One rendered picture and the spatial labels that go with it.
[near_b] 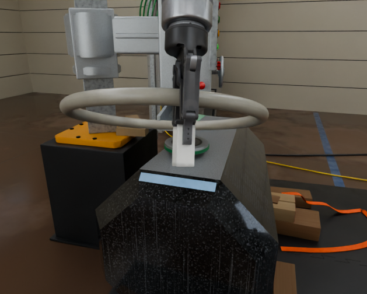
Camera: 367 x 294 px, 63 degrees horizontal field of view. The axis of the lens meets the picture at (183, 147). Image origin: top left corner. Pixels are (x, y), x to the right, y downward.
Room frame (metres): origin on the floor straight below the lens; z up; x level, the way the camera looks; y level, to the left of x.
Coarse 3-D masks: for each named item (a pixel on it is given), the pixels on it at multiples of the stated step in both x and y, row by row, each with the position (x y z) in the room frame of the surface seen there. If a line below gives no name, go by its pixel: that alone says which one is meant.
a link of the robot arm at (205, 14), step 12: (168, 0) 0.55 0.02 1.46; (180, 0) 0.54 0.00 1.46; (192, 0) 0.54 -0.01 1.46; (204, 0) 0.55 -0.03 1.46; (168, 12) 0.54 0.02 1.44; (180, 12) 0.53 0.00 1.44; (192, 12) 0.53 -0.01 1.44; (204, 12) 0.54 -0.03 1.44; (168, 24) 0.55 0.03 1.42; (204, 24) 0.55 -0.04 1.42
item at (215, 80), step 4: (212, 76) 4.79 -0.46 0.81; (216, 76) 5.07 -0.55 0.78; (212, 80) 4.80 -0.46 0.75; (216, 80) 5.08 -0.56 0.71; (212, 84) 4.80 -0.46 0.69; (216, 84) 5.09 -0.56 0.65; (212, 88) 4.81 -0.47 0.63; (216, 88) 5.11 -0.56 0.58; (220, 88) 5.38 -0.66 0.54; (216, 92) 5.12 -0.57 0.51; (220, 92) 5.40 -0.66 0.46; (200, 108) 4.33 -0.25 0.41; (204, 108) 5.42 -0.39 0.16; (208, 108) 5.40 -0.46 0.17; (200, 112) 4.46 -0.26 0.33; (204, 112) 5.42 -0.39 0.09; (208, 112) 5.40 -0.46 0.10
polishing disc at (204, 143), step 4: (172, 136) 1.46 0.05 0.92; (196, 136) 1.46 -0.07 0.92; (200, 136) 1.46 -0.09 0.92; (168, 140) 1.41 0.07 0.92; (172, 140) 1.41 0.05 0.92; (196, 140) 1.41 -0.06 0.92; (200, 140) 1.41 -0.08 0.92; (204, 140) 1.41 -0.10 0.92; (168, 144) 1.35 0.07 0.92; (172, 144) 1.35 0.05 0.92; (196, 144) 1.35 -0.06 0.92; (200, 144) 1.35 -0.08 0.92; (204, 144) 1.35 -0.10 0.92; (208, 144) 1.37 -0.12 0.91; (168, 148) 1.32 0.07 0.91; (172, 148) 1.30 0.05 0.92; (196, 148) 1.29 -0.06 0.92; (200, 148) 1.30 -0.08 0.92; (204, 148) 1.32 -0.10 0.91
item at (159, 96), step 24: (72, 96) 0.57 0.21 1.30; (96, 96) 0.53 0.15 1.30; (120, 96) 0.51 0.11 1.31; (144, 96) 0.50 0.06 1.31; (168, 96) 0.50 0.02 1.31; (216, 96) 0.52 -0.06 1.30; (96, 120) 0.81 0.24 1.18; (120, 120) 0.88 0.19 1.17; (144, 120) 0.92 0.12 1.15; (216, 120) 0.89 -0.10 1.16; (240, 120) 0.80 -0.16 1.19; (264, 120) 0.66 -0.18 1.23
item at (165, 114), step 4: (164, 108) 1.05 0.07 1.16; (168, 108) 1.12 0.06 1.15; (172, 108) 1.24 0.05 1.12; (160, 112) 0.99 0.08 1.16; (164, 112) 1.02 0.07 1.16; (168, 112) 1.12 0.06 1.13; (172, 112) 1.19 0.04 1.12; (160, 116) 0.94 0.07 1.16; (164, 116) 1.02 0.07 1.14; (168, 116) 1.12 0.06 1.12; (168, 120) 1.05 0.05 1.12; (196, 120) 1.03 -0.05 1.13
